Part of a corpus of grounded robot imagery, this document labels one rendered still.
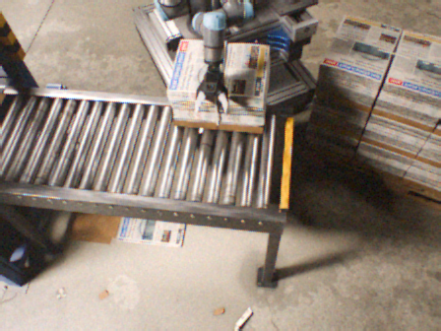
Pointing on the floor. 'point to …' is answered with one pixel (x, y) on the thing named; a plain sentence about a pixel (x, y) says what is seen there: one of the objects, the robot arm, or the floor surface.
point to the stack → (358, 52)
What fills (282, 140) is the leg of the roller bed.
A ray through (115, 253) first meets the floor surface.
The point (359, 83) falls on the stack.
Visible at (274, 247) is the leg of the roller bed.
